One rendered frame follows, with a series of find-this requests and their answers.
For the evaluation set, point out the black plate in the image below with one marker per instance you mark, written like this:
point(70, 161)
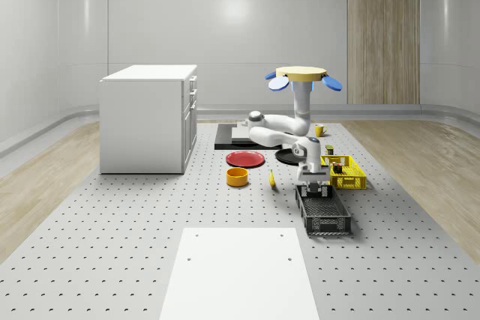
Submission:
point(287, 157)

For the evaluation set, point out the banana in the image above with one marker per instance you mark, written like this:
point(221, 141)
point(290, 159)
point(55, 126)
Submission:
point(271, 179)

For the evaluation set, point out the puzzle cube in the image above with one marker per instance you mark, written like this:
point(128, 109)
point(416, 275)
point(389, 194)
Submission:
point(337, 168)

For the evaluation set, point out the dark grey basket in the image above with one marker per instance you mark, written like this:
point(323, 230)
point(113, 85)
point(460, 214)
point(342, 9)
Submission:
point(328, 222)

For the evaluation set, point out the yellow basket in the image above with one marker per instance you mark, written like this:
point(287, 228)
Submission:
point(348, 181)

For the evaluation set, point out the white cabinet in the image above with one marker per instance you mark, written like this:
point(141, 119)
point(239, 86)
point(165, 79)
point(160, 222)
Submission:
point(142, 125)

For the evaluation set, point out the red plate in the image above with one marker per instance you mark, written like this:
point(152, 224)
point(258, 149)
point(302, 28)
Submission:
point(245, 159)

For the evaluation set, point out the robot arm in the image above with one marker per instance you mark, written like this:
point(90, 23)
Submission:
point(302, 110)

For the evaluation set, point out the white board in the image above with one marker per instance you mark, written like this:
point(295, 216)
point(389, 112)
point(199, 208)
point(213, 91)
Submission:
point(240, 275)

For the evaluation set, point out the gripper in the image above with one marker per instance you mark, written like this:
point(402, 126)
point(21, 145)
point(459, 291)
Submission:
point(313, 175)

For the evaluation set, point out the yellow mug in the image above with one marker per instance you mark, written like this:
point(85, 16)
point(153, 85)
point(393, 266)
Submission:
point(319, 131)

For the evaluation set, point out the yellow bowl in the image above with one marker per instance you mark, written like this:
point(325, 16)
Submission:
point(237, 179)

